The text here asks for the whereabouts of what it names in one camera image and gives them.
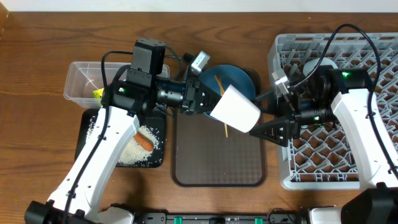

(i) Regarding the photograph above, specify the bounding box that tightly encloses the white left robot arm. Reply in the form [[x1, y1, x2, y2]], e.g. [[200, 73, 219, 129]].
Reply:
[[24, 75, 221, 223]]

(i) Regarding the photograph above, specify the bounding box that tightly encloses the clear plastic bin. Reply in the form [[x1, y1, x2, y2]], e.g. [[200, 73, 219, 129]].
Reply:
[[63, 62, 170, 109]]

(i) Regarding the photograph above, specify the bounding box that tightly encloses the pink cup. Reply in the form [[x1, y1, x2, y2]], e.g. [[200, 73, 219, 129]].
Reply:
[[210, 85, 261, 133]]

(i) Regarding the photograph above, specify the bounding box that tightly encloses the light blue rice bowl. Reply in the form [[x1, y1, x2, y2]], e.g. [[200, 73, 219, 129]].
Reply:
[[303, 57, 338, 76]]

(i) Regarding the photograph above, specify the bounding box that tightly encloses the spilled white rice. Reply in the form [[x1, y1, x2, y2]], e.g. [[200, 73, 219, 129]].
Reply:
[[116, 116, 165, 168]]

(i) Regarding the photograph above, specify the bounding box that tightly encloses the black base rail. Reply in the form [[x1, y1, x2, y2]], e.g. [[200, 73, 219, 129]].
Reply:
[[99, 203, 343, 224]]

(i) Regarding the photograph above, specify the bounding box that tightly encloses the orange carrot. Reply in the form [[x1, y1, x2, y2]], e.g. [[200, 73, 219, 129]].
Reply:
[[134, 133, 154, 152]]

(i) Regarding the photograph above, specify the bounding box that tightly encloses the dark blue plate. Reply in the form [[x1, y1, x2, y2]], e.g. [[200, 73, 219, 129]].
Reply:
[[198, 64, 257, 121]]

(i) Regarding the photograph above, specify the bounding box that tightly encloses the yellow green snack wrapper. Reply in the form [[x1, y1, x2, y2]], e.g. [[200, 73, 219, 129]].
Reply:
[[93, 88, 104, 100]]

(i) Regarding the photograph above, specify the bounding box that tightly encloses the brown serving tray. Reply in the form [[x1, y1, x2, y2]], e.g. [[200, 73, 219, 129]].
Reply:
[[170, 68, 268, 188]]

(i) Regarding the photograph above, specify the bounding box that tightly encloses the black plastic tray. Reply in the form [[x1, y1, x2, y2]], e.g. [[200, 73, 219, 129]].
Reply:
[[75, 109, 165, 168]]

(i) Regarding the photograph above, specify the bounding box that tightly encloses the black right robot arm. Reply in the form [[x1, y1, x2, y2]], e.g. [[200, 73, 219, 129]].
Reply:
[[249, 65, 397, 223]]

